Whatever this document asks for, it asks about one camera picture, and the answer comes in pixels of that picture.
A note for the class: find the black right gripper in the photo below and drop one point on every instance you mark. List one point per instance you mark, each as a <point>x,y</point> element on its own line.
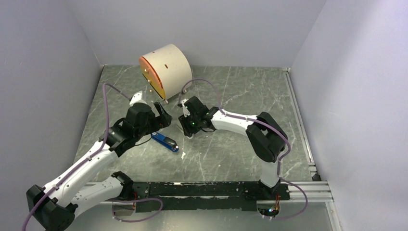
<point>188,130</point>

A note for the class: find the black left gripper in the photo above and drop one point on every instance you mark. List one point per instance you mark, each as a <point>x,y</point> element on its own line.
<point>161,121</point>

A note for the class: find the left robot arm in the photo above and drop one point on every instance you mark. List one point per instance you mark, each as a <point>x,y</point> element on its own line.
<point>59,202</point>

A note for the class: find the blue black stapler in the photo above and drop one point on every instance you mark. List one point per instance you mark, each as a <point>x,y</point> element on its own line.
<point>165,141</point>

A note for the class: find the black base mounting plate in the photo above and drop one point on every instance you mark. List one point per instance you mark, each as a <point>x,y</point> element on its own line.
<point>183,196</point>

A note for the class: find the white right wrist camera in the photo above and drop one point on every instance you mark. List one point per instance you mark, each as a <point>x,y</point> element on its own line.
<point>184,107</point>

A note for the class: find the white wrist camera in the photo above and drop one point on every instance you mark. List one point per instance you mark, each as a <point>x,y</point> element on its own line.
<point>184,107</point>
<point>138,97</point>

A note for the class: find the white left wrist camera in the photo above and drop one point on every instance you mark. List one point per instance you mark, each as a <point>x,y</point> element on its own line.
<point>138,97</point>

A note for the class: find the aluminium frame rail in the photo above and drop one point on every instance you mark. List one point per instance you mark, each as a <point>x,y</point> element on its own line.
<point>221,156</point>

